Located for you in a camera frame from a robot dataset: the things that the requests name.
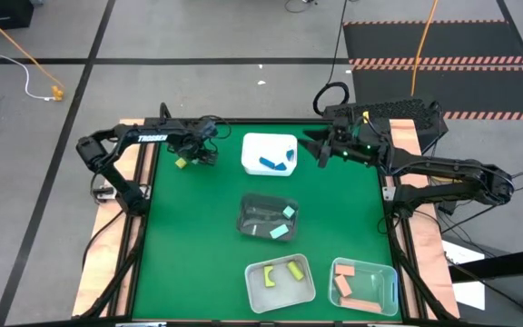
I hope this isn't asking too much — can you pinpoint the dark clear plastic bin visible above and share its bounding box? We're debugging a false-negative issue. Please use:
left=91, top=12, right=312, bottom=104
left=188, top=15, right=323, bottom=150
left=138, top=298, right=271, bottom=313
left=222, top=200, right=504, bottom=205
left=235, top=192, right=301, bottom=243

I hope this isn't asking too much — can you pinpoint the yellow arch block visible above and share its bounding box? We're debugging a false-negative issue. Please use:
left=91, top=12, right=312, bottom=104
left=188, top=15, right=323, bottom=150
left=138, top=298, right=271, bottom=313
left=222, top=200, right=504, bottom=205
left=262, top=264, right=277, bottom=289

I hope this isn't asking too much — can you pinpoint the white plastic bin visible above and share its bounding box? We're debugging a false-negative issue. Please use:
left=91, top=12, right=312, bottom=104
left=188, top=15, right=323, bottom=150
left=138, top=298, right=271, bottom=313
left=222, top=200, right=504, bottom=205
left=240, top=132, right=300, bottom=178

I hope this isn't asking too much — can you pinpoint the medium orange block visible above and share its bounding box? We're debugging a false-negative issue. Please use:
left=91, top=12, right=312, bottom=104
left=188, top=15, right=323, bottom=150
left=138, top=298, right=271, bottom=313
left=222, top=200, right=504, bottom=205
left=332, top=273, right=354, bottom=299

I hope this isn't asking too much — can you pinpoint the hanging yellow cable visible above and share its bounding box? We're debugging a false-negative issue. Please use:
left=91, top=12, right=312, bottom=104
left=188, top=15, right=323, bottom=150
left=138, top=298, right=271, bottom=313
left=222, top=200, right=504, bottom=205
left=410, top=0, right=441, bottom=98

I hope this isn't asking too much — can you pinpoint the black metal stand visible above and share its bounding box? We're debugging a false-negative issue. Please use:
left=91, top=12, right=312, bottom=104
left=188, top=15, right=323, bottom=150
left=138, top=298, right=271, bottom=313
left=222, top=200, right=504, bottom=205
left=447, top=244, right=523, bottom=327

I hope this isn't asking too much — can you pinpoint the black mat with orange stripes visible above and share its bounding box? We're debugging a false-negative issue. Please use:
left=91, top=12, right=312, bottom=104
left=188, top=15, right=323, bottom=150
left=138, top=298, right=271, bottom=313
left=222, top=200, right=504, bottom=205
left=341, top=18, right=523, bottom=123

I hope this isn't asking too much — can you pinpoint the hanging black cable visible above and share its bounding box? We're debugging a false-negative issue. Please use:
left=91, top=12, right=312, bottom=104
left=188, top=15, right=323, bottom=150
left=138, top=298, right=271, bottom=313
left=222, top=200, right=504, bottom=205
left=311, top=0, right=351, bottom=118

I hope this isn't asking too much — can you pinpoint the yellow rounded block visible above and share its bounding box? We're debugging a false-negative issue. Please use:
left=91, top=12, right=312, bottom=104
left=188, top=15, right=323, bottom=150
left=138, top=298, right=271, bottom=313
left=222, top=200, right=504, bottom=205
left=286, top=259, right=305, bottom=282

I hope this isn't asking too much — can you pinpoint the yellow floor cable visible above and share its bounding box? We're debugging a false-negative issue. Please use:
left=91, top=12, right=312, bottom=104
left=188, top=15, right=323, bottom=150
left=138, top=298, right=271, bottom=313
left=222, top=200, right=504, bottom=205
left=0, top=3, right=65, bottom=103

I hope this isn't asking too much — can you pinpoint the long orange block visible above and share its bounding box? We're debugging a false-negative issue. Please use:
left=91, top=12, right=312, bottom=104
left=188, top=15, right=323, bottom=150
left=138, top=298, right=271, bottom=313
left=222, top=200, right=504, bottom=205
left=339, top=296, right=383, bottom=315

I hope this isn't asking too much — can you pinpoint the black floor cable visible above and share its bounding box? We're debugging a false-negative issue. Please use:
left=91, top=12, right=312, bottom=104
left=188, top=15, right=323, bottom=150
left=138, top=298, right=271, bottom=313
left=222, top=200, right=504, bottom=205
left=283, top=0, right=318, bottom=15

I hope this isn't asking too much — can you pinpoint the long mint block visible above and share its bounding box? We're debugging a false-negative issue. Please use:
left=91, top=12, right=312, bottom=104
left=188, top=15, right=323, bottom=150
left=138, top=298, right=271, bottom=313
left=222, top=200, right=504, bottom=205
left=268, top=223, right=291, bottom=241

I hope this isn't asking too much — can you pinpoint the wooden table board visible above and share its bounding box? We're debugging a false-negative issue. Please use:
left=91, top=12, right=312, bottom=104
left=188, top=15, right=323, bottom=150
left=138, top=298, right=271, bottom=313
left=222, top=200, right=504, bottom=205
left=72, top=118, right=461, bottom=320

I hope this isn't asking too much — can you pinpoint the white paper sheet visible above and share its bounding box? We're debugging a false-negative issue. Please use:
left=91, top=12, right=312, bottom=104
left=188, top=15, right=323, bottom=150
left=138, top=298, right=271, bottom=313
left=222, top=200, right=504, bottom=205
left=439, top=237, right=488, bottom=312

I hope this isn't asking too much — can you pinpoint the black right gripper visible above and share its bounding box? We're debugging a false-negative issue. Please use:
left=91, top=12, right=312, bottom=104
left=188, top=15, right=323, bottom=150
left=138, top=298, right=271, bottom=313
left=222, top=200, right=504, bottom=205
left=297, top=119, right=383, bottom=170

